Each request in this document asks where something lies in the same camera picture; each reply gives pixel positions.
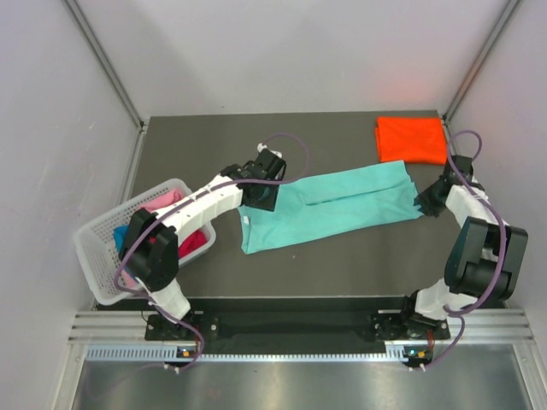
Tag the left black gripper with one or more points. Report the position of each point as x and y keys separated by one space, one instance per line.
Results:
x=267 y=204

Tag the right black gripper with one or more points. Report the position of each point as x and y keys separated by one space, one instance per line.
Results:
x=422 y=200

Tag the teal t-shirt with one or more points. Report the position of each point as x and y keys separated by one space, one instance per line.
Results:
x=330 y=204

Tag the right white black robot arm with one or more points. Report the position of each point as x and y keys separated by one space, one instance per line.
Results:
x=481 y=253

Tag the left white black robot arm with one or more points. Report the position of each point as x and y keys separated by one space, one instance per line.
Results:
x=150 y=249

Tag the folded orange t-shirt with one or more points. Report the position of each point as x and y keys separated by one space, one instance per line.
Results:
x=412 y=140

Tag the magenta t-shirt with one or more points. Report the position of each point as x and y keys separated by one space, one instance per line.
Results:
x=194 y=242

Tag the pink t-shirt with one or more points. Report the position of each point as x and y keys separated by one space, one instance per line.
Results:
x=161 y=201

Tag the blue t-shirt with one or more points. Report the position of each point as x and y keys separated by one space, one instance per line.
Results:
x=119 y=235

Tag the white plastic laundry basket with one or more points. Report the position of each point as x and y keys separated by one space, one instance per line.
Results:
x=95 y=244

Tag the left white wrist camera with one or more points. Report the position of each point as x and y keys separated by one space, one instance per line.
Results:
x=261 y=147

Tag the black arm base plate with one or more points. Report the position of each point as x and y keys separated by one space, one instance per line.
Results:
x=371 y=319

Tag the slotted grey cable duct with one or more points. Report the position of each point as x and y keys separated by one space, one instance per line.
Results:
x=180 y=354

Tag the right aluminium corner post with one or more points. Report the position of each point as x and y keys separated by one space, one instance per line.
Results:
x=501 y=23

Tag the aluminium corner post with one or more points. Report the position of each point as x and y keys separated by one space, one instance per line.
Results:
x=92 y=40
x=501 y=23

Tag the left aluminium corner post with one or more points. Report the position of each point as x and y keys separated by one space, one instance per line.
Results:
x=92 y=40

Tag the aluminium front rail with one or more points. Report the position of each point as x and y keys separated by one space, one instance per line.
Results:
x=483 y=326

